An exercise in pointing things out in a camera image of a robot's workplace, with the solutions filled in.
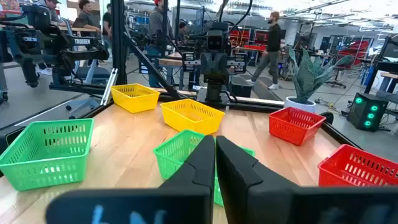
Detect person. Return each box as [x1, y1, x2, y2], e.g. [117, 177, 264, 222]
[76, 0, 102, 37]
[30, 0, 68, 27]
[177, 21, 188, 43]
[146, 0, 175, 88]
[101, 2, 113, 58]
[247, 11, 282, 91]

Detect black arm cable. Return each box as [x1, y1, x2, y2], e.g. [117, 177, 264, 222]
[228, 0, 253, 32]

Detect red plastic basket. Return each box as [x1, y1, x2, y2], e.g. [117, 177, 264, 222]
[317, 144, 398, 187]
[268, 106, 327, 146]

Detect wooden workbench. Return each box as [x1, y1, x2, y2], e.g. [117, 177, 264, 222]
[158, 51, 201, 91]

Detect black computer tower green fans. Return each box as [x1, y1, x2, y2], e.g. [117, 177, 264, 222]
[347, 91, 389, 132]

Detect yellow plastic basket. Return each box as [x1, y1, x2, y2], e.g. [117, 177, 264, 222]
[160, 98, 225, 136]
[110, 83, 161, 114]

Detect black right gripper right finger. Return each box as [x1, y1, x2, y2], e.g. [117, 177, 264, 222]
[216, 135, 398, 224]

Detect green snake plant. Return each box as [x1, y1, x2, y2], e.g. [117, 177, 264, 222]
[287, 46, 354, 105]

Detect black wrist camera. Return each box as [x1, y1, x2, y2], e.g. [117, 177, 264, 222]
[206, 29, 230, 52]

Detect black box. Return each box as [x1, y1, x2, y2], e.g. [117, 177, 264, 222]
[230, 76, 254, 98]

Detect white plant pot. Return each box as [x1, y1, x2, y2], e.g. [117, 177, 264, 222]
[283, 96, 317, 114]

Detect silver aluminium bar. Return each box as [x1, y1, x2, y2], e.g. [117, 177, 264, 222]
[100, 68, 119, 107]

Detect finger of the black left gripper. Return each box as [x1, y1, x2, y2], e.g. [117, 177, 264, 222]
[182, 52, 201, 75]
[228, 52, 249, 75]

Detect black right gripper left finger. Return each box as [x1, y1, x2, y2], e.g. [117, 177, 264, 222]
[45, 134, 216, 224]

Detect green plastic basket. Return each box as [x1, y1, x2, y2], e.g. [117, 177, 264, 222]
[0, 118, 95, 192]
[152, 129, 256, 207]

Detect black office chair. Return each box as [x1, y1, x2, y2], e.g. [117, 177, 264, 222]
[325, 67, 348, 90]

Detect red storage rack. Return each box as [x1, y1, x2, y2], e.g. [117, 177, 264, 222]
[229, 28, 270, 51]
[338, 39, 371, 67]

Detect black desk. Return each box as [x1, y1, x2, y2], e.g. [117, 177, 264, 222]
[363, 34, 398, 105]

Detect black aluminium table frame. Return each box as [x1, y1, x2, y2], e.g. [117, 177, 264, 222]
[0, 0, 363, 150]

